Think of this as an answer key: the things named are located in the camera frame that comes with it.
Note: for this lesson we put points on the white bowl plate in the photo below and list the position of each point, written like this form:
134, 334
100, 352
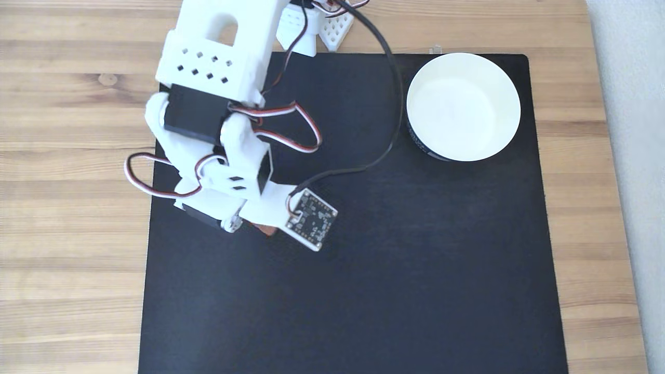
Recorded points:
462, 106

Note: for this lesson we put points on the black desk mat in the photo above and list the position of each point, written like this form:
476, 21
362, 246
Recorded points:
363, 291

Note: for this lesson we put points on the small clear plastic tab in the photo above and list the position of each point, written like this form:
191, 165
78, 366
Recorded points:
435, 50

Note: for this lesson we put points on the wrist camera on white mount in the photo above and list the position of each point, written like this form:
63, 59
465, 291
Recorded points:
311, 221

